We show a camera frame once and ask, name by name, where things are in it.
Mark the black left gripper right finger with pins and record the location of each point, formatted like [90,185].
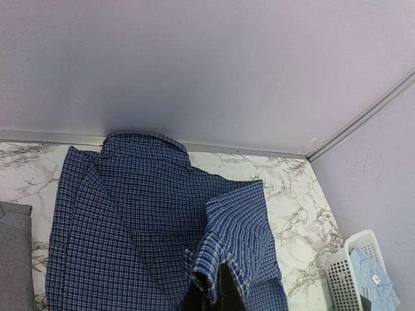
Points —
[229,298]

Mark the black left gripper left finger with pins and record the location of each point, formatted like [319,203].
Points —
[193,299]

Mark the blue checked long sleeve shirt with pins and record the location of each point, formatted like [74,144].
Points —
[136,223]

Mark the dark garment in basket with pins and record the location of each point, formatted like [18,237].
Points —
[366,304]

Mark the white plastic laundry basket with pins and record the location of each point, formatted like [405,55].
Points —
[340,273]

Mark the light blue shirt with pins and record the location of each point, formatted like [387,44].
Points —
[372,282]

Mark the folded grey shirt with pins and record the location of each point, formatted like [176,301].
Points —
[17,290]

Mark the right aluminium corner post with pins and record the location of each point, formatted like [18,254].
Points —
[363,118]

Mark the aluminium back table rail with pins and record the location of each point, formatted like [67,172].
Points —
[14,136]

